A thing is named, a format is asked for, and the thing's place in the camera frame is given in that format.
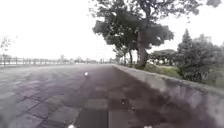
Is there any pale building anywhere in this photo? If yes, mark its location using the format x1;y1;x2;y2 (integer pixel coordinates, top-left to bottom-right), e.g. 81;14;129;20
194;33;213;44

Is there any low speckled stone wall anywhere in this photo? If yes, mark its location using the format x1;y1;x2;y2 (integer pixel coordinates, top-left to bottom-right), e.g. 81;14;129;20
112;63;224;128

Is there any thin bare tree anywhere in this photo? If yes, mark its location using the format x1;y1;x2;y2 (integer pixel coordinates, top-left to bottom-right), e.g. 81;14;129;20
0;35;13;59

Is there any grass strip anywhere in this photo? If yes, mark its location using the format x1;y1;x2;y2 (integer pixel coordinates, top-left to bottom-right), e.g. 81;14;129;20
128;62;224;89

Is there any grey chequered paved plaza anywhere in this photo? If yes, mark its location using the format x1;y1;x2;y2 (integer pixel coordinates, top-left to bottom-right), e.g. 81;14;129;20
0;63;214;128

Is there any row of low trees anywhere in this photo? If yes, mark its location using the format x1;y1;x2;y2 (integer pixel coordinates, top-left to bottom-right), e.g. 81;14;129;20
148;48;178;66

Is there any large dark tree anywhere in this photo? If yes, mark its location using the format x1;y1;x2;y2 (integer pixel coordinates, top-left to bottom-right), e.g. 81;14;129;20
89;0;203;68

